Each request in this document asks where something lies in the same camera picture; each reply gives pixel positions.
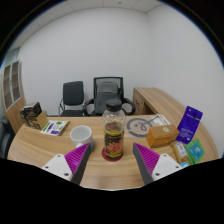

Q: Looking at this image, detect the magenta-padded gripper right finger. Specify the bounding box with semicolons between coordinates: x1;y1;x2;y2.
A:
131;142;184;186

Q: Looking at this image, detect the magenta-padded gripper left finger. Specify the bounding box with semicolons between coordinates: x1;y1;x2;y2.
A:
40;142;92;186

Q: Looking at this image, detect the clear drink bottle black cap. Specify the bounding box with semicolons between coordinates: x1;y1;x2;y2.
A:
100;98;128;161

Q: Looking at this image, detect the white mug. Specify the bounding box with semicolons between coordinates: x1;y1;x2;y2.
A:
69;125;96;149

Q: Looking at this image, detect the orange wooden box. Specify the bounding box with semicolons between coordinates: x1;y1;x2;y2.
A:
145;124;180;149

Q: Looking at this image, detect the flat round red coaster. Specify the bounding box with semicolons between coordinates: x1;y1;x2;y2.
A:
101;146;124;163

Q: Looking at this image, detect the small tan box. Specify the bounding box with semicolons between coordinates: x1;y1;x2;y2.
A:
169;140;191;165

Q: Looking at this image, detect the white green purple leaflet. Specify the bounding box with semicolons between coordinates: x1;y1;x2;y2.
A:
40;120;70;137

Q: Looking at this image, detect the white paper sheet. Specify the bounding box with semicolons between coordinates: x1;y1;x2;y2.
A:
155;114;172;127

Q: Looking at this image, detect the green flat box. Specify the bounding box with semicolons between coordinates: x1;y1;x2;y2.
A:
184;138;205;165

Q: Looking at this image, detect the purple package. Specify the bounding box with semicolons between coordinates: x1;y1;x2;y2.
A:
175;105;204;145

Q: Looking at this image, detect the wooden side desk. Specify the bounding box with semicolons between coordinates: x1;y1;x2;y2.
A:
132;86;188;118

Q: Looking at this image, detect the black visitor chair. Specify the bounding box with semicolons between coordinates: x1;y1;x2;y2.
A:
58;80;86;117

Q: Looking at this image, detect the dark brown carton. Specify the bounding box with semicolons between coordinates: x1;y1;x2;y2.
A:
19;101;43;121

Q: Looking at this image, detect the black armchair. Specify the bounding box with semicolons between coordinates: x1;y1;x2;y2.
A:
0;116;16;159

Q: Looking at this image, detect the wooden shelf cabinet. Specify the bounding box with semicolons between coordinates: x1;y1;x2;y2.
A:
0;59;27;133

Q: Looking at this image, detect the grey backpack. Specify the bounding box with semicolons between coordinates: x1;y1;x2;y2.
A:
94;81;120;116

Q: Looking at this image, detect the black mesh office chair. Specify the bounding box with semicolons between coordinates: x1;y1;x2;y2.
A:
83;76;137;117

